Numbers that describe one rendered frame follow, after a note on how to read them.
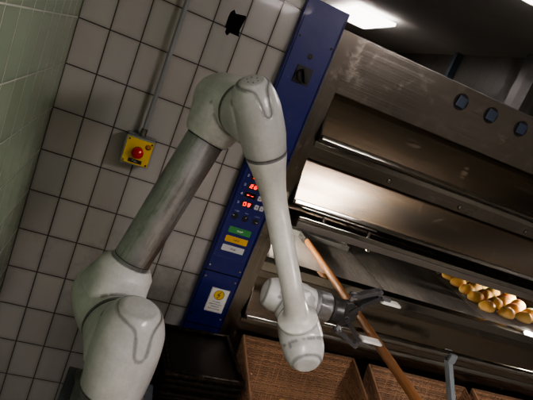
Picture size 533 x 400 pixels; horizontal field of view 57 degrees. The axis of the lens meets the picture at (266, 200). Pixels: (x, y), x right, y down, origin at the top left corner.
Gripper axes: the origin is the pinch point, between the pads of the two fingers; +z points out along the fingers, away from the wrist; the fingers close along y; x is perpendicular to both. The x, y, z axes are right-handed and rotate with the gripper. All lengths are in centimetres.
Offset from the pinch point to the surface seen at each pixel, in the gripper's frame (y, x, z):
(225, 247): 10, -52, -42
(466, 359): 14, -18, 52
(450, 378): 20, -13, 45
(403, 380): 10.3, 12.2, 5.0
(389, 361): 10.3, 3.3, 4.9
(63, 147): -8, -54, -108
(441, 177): -44, -53, 32
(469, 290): 9, -89, 104
